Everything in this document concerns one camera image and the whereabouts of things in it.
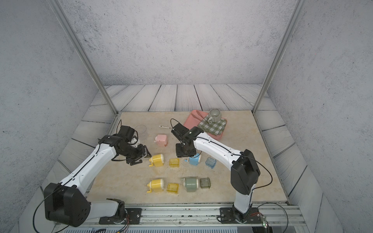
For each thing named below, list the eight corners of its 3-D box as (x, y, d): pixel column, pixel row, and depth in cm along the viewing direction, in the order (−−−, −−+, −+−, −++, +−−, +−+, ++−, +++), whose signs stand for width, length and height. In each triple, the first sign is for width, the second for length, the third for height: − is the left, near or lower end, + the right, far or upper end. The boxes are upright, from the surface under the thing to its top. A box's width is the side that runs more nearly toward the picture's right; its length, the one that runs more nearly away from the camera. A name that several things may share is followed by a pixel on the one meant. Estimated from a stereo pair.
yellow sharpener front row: (149, 194, 82) (145, 189, 76) (149, 186, 85) (145, 181, 78) (164, 191, 83) (162, 186, 77) (164, 184, 86) (162, 178, 79)
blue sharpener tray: (204, 164, 94) (204, 162, 92) (208, 157, 97) (208, 155, 95) (212, 169, 91) (213, 168, 90) (217, 162, 94) (217, 160, 93)
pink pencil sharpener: (155, 146, 102) (153, 141, 96) (157, 140, 105) (155, 134, 100) (166, 146, 102) (165, 141, 96) (167, 140, 105) (166, 134, 100)
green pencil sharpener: (183, 192, 83) (183, 187, 76) (184, 182, 86) (183, 177, 80) (198, 191, 83) (198, 187, 76) (197, 182, 86) (198, 177, 80)
